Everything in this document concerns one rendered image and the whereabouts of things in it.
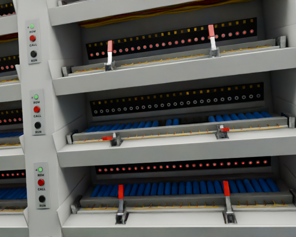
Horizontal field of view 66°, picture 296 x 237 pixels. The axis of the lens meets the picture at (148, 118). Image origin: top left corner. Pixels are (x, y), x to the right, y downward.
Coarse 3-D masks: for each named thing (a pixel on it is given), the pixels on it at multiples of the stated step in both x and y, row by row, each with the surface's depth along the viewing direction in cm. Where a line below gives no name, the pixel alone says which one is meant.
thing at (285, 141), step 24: (96, 120) 77; (288, 120) 54; (72, 144) 64; (96, 144) 62; (144, 144) 57; (168, 144) 55; (192, 144) 54; (216, 144) 53; (240, 144) 52; (264, 144) 51; (288, 144) 51
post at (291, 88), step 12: (264, 0) 69; (276, 0) 60; (288, 0) 53; (264, 12) 70; (276, 12) 61; (288, 12) 54; (276, 24) 61; (288, 24) 55; (276, 72) 64; (288, 72) 57; (276, 84) 65; (288, 84) 57; (288, 96) 58; (288, 156) 61; (288, 168) 62
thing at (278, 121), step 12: (240, 120) 57; (252, 120) 56; (264, 120) 55; (276, 120) 55; (96, 132) 64; (108, 132) 63; (120, 132) 62; (132, 132) 61; (144, 132) 61; (156, 132) 60; (168, 132) 60; (180, 132) 59; (192, 132) 59
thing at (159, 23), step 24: (0, 0) 88; (120, 24) 79; (144, 24) 77; (168, 24) 76; (192, 24) 74; (264, 24) 70; (0, 48) 88; (264, 72) 70; (96, 96) 80; (120, 96) 78; (264, 96) 70
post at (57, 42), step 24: (24, 0) 63; (72, 0) 77; (24, 24) 63; (48, 24) 62; (72, 24) 76; (24, 48) 63; (48, 48) 61; (72, 48) 74; (24, 72) 63; (48, 72) 61; (24, 96) 62; (48, 96) 61; (72, 96) 71; (24, 120) 62; (48, 120) 61; (72, 120) 70; (24, 144) 62; (48, 144) 61; (48, 168) 60; (72, 168) 68; (48, 216) 60
